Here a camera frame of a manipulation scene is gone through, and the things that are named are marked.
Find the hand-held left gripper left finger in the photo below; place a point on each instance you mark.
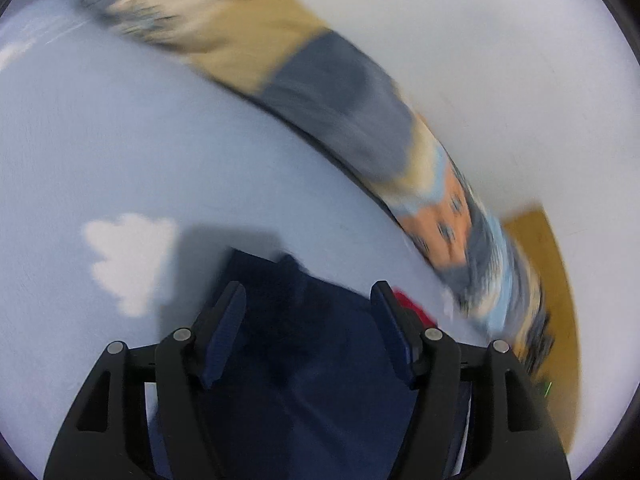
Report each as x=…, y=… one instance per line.
x=222, y=330

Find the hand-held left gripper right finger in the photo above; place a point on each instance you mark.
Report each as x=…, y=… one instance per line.
x=395, y=330

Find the navy jacket with red collar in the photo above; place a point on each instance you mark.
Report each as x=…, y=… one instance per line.
x=310, y=360

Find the wooden headboard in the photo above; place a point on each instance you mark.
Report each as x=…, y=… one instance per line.
x=550, y=280

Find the light blue cloud blanket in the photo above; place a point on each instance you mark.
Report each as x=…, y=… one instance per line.
x=150, y=150

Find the rolled patchwork quilt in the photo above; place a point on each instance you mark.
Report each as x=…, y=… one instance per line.
x=340, y=105

